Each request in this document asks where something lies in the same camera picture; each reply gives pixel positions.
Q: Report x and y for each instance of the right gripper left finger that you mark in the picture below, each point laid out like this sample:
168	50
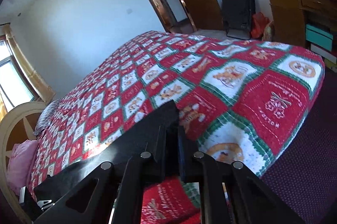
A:
102	192

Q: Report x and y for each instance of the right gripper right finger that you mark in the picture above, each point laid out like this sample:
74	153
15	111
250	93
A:
230	193

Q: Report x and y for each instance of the black pants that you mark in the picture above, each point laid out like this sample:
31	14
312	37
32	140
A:
156	133

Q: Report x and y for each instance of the red patchwork bed quilt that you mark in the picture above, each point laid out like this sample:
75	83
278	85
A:
237	100

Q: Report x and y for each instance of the pink folded blanket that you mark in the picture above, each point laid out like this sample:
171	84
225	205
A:
20	164

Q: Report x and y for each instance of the grey striped pillow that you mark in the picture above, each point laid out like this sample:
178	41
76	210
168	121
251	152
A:
45	118

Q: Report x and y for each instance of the cream round headboard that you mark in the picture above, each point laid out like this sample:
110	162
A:
16	127

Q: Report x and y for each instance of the yellow curtain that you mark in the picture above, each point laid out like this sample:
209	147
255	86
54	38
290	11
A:
43	90

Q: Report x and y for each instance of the window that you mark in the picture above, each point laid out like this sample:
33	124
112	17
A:
15	88

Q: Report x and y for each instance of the red bag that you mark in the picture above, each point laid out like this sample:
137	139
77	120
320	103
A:
260	21

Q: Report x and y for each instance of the teal box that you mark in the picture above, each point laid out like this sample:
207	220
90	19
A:
319	37

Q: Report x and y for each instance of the black suitcase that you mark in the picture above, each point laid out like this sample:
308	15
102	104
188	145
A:
238	18

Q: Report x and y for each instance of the wooden desk cabinet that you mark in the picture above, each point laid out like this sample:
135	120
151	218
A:
291	17

